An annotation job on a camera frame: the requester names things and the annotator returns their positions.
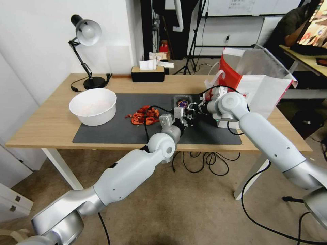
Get yellow side desk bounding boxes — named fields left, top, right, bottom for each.
left=279, top=44, right=327, bottom=78

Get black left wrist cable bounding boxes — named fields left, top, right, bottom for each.
left=144, top=105, right=177, bottom=144

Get white tissue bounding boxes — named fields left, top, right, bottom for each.
left=139, top=60, right=157, bottom=71

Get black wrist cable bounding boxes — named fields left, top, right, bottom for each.
left=144, top=105, right=177, bottom=144
left=199, top=85, right=246, bottom=136

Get red crayfish shell pile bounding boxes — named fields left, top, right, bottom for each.
left=125, top=105, right=160, bottom=126

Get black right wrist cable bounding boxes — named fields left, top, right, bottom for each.
left=199, top=85, right=246, bottom=136

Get black desk lamp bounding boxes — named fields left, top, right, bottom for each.
left=67, top=14, right=107, bottom=90

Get white cabinet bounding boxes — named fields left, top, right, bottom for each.
left=0, top=55, right=47, bottom=223

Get black bag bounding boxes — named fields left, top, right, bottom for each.
left=291, top=108, right=325, bottom=140

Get white paper packets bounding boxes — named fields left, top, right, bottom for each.
left=149, top=52, right=175, bottom=69

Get red white delivery bag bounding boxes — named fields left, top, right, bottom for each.
left=204, top=44, right=298, bottom=129

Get black tissue box wooden lid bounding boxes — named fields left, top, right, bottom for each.
left=130, top=65, right=166, bottom=83

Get black floor cable loops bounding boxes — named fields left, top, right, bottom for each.
left=171, top=151, right=241, bottom=177

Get person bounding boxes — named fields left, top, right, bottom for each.
left=277, top=0, right=321, bottom=47

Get black lamp power cable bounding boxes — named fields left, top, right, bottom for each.
left=70, top=73, right=113, bottom=93

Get black disposable takeout box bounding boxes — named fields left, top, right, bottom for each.
left=173, top=94, right=194, bottom=110

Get black tripod stand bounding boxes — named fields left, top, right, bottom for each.
left=173, top=0, right=208, bottom=75

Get long black robot base cable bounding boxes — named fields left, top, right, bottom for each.
left=241, top=160, right=327, bottom=244

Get dark grey table mat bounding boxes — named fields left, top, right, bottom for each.
left=72, top=93, right=243, bottom=145

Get wooden table white legs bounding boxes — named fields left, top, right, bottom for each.
left=5, top=73, right=314, bottom=201

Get red cardboard box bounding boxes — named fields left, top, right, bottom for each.
left=159, top=40, right=171, bottom=61

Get white whiteboard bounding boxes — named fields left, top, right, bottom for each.
left=201, top=0, right=303, bottom=18

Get white round bowl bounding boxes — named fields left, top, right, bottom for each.
left=69, top=88, right=118, bottom=127

